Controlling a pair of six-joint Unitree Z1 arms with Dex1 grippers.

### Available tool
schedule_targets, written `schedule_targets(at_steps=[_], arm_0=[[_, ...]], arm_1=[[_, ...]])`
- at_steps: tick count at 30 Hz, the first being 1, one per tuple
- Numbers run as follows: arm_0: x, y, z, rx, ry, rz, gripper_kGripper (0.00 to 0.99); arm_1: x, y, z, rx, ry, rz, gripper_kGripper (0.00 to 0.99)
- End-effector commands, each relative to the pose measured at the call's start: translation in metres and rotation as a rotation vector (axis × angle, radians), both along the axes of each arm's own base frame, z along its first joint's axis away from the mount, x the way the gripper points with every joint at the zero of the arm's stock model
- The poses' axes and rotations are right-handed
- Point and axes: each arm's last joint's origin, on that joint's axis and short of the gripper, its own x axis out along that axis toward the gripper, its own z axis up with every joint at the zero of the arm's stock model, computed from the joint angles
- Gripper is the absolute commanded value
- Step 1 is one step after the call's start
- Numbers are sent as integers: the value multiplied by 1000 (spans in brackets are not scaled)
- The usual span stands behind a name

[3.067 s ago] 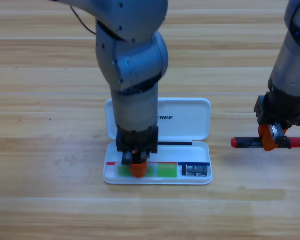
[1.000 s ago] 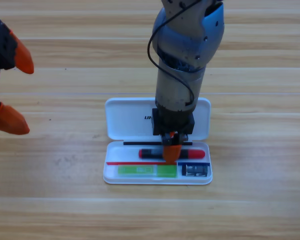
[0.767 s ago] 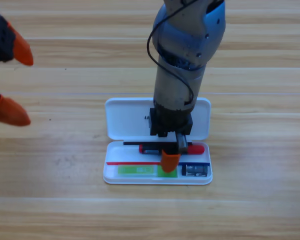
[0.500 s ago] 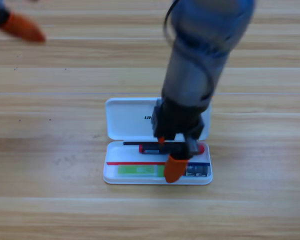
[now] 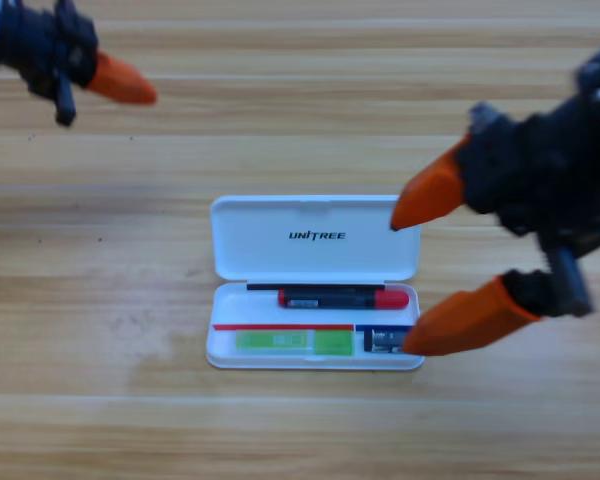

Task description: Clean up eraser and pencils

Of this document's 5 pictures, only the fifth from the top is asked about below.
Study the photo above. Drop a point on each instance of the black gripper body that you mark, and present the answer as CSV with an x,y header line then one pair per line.
x,y
45,45
545,165

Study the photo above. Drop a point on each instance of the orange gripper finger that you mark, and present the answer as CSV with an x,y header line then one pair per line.
x,y
430,195
122,82
465,322

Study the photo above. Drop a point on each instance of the green highlighter marker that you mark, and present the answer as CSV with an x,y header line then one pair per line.
x,y
290,342

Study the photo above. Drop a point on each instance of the black marker with red cap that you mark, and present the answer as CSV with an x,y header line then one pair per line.
x,y
345,298

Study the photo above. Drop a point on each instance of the white Unitree pencil case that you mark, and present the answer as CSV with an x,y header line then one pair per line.
x,y
315,250

